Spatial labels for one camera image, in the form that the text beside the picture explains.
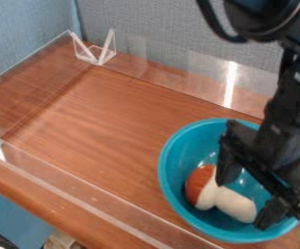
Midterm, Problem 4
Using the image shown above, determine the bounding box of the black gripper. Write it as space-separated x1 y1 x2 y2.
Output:
215 58 300 231

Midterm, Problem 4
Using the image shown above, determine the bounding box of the clear acrylic front barrier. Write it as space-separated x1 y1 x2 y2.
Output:
0 138 223 249

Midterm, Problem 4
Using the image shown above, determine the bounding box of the clear acrylic barrier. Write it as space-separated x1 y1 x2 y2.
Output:
0 30 90 136
0 138 223 249
105 52 277 119

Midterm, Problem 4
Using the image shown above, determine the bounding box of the clear acrylic corner bracket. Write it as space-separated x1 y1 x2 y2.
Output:
69 29 118 66

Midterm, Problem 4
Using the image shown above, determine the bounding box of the plush mushroom brown cap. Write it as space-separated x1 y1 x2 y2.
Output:
183 164 257 224

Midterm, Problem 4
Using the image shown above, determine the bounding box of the clear acrylic back barrier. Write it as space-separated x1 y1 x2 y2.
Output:
105 52 277 119

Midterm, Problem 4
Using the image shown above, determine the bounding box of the clear acrylic left barrier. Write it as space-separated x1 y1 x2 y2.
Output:
0 30 90 136

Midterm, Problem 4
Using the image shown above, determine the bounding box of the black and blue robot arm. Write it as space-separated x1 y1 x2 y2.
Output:
195 0 300 230

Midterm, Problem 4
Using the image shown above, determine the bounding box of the blue plastic bowl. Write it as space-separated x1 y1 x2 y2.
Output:
158 119 300 244

